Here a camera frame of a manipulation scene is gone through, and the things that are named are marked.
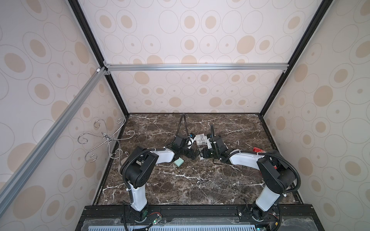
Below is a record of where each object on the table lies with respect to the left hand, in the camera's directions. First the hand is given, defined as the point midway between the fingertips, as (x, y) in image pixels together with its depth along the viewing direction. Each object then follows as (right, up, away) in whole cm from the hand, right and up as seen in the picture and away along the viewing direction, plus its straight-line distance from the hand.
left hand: (198, 148), depth 94 cm
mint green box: (-12, -8, -2) cm, 15 cm away
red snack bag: (+40, -2, +3) cm, 40 cm away
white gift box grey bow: (+3, +5, +6) cm, 8 cm away
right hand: (+6, -1, +1) cm, 6 cm away
